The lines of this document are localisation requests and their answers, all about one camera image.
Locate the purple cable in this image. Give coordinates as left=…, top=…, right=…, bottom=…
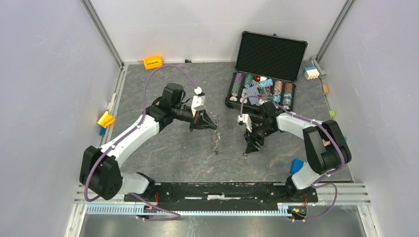
left=84, top=65, right=202, bottom=222
left=240, top=95, right=346, bottom=222

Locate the blue playing card deck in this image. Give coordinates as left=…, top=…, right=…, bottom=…
left=246, top=86, right=259, bottom=106

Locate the white blue toy block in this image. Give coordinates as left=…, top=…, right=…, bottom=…
left=302, top=66, right=320, bottom=79

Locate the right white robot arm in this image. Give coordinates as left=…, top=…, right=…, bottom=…
left=237, top=102, right=352, bottom=201

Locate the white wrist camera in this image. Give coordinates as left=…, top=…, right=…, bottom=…
left=191, top=86, right=206, bottom=116
left=237, top=114, right=252, bottom=132

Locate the white cable duct rail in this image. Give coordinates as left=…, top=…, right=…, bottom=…
left=86, top=204, right=305, bottom=217

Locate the tan wooden cube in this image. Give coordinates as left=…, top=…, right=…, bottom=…
left=322, top=84, right=329, bottom=95

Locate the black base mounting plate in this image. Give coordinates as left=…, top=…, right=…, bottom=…
left=141, top=182, right=318, bottom=211

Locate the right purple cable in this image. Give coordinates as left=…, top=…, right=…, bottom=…
left=240, top=95, right=346, bottom=222

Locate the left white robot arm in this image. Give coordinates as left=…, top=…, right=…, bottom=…
left=79, top=83, right=217, bottom=201

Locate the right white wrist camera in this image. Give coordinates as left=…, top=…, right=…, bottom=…
left=237, top=114, right=252, bottom=132

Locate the blue green white block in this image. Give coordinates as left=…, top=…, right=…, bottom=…
left=290, top=158, right=304, bottom=175

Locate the black poker chip case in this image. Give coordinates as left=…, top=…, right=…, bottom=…
left=224, top=31, right=308, bottom=114

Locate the light blue chip stack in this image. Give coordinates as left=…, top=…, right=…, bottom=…
left=258, top=79, right=273, bottom=88

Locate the metal keyring with tags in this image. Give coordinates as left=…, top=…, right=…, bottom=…
left=212, top=116, right=220, bottom=155

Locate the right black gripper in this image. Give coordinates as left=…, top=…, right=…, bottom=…
left=243, top=122, right=277, bottom=154

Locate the orange chip stack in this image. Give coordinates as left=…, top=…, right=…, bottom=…
left=284, top=83, right=293, bottom=99

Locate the yellow orange toy block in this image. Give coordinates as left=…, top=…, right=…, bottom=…
left=97, top=111, right=115, bottom=128

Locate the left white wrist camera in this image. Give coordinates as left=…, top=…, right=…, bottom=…
left=191, top=86, right=206, bottom=116

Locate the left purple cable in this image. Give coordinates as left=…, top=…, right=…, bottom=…
left=84, top=65, right=202, bottom=222

